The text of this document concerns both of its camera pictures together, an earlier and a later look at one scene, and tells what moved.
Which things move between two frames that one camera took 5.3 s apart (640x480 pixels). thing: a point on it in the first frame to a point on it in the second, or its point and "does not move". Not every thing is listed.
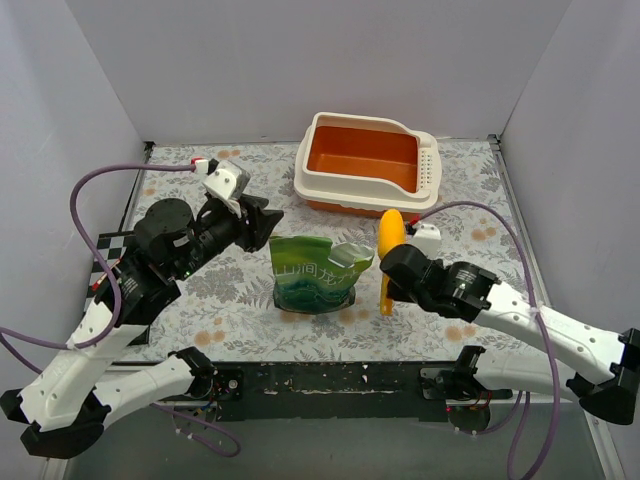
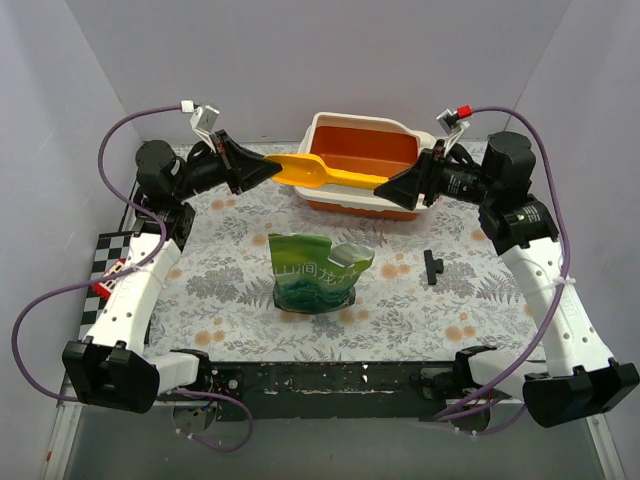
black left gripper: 248,222 to 228,162
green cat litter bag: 313,275 does not move
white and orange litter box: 366,164 does not move
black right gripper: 397,260 to 428,178
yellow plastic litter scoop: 391,235 to 309,170
